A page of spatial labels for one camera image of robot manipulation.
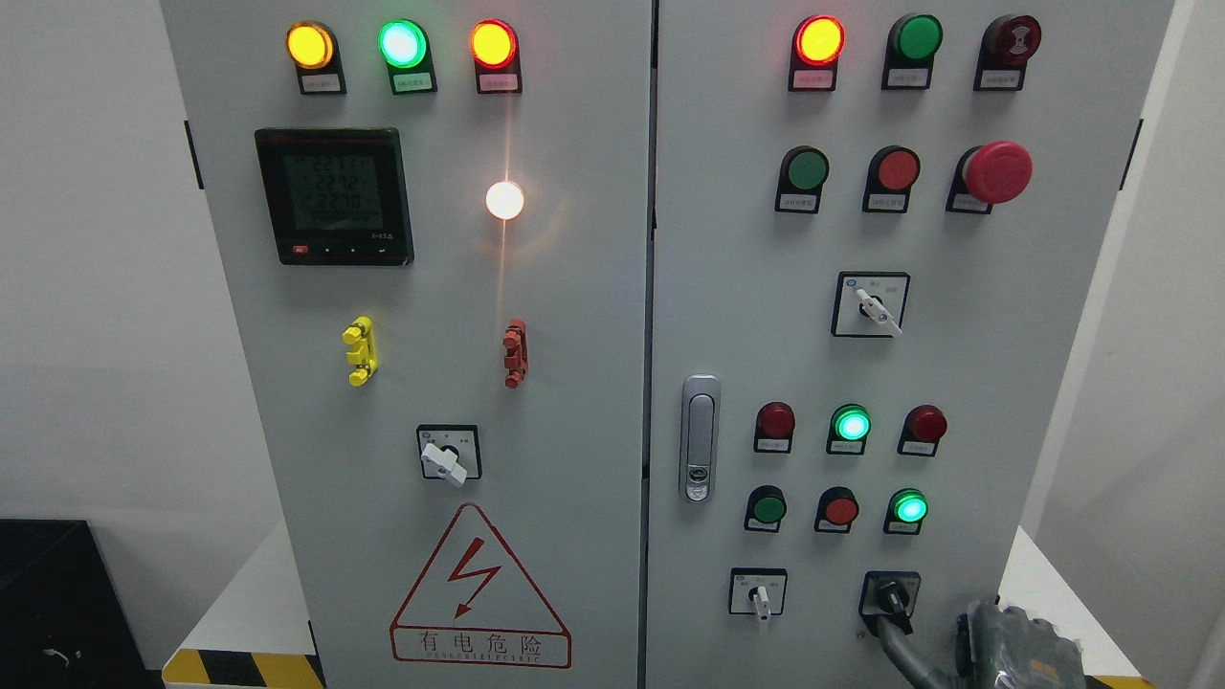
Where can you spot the green lit indicator lamp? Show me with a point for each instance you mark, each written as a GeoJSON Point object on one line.
{"type": "Point", "coordinates": [408, 55]}

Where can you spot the yellow indicator lamp top left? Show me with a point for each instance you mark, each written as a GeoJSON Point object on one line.
{"type": "Point", "coordinates": [315, 52]}

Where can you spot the white glowing lamp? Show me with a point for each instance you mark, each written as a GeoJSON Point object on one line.
{"type": "Point", "coordinates": [505, 200]}

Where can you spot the black knob selector switch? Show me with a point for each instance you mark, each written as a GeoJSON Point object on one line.
{"type": "Point", "coordinates": [889, 596]}

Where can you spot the green unlit indicator lamp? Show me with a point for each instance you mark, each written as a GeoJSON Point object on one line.
{"type": "Point", "coordinates": [910, 52]}

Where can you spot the silver door latch handle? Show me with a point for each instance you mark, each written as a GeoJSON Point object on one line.
{"type": "Point", "coordinates": [698, 436]}

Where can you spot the white lever selector switch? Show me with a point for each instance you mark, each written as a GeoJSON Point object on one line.
{"type": "Point", "coordinates": [757, 591]}
{"type": "Point", "coordinates": [450, 452]}
{"type": "Point", "coordinates": [869, 305]}

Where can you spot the dark red lamp left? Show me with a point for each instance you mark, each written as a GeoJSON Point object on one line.
{"type": "Point", "coordinates": [773, 429]}

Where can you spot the green lit lamp middle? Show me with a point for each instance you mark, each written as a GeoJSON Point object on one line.
{"type": "Point", "coordinates": [849, 427]}

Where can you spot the green lit push button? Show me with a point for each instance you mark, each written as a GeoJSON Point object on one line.
{"type": "Point", "coordinates": [905, 512]}

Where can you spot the yellow terminal connector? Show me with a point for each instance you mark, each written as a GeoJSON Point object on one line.
{"type": "Point", "coordinates": [362, 352]}

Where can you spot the red terminal connector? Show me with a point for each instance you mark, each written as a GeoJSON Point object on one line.
{"type": "Point", "coordinates": [515, 359]}

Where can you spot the grey electrical control cabinet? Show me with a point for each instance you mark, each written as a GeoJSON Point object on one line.
{"type": "Point", "coordinates": [648, 139]}

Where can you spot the black digital power meter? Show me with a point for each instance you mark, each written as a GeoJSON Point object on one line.
{"type": "Point", "coordinates": [336, 196]}

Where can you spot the red electrical hazard sticker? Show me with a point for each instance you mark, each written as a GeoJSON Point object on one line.
{"type": "Point", "coordinates": [474, 603]}

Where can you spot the green push button upper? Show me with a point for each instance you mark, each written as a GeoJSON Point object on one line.
{"type": "Point", "coordinates": [802, 174]}

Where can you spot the dark red lamp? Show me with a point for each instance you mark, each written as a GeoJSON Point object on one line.
{"type": "Point", "coordinates": [773, 429]}
{"type": "Point", "coordinates": [922, 431]}

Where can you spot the green push button lower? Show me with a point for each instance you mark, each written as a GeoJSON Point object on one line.
{"type": "Point", "coordinates": [766, 507]}

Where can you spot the red push button lower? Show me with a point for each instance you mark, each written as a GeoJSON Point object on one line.
{"type": "Point", "coordinates": [836, 511]}

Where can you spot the white lever selector switch upper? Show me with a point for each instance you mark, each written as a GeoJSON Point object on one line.
{"type": "Point", "coordinates": [869, 305]}

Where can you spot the red-orange indicator lamp left door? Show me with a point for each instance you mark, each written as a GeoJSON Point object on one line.
{"type": "Point", "coordinates": [496, 54]}

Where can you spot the red emergency stop button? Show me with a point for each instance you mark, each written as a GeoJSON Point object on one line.
{"type": "Point", "coordinates": [988, 175]}

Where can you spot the red push button upper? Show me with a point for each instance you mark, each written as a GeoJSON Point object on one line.
{"type": "Point", "coordinates": [891, 175]}

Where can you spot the red buzzer alarm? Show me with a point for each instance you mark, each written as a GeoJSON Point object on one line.
{"type": "Point", "coordinates": [1008, 44]}

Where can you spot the white lever selector switch lower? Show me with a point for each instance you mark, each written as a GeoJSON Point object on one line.
{"type": "Point", "coordinates": [757, 591]}

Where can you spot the red lit indicator lamp right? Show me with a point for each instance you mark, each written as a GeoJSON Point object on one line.
{"type": "Point", "coordinates": [815, 50]}

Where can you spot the dark red lamp right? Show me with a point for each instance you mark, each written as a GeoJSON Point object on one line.
{"type": "Point", "coordinates": [922, 431]}

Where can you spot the red push button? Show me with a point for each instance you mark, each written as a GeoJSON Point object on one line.
{"type": "Point", "coordinates": [836, 511]}
{"type": "Point", "coordinates": [891, 175]}

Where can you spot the white lever selector switch left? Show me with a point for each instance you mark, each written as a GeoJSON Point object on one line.
{"type": "Point", "coordinates": [450, 452]}

